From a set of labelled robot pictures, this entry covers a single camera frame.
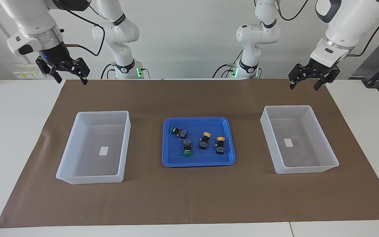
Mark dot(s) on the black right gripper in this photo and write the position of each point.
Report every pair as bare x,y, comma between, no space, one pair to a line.
54,56

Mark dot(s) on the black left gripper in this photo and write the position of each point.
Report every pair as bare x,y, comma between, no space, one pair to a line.
319,67

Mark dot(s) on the yellow push button switch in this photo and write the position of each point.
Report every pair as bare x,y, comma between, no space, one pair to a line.
220,149
204,143

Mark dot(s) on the green push button switch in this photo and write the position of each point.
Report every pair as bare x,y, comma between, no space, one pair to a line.
181,133
187,144

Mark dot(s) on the white rectangular label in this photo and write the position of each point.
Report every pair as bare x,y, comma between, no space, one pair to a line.
288,142
103,150

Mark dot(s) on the translucent white plastic box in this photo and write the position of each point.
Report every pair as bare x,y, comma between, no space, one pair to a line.
308,169
94,179

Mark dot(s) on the blue plastic tray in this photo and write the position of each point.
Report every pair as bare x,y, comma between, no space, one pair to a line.
176,158

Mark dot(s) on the brown table mat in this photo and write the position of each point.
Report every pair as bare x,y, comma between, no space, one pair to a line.
192,197

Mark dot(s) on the white wall socket box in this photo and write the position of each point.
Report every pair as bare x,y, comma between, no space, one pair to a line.
28,75

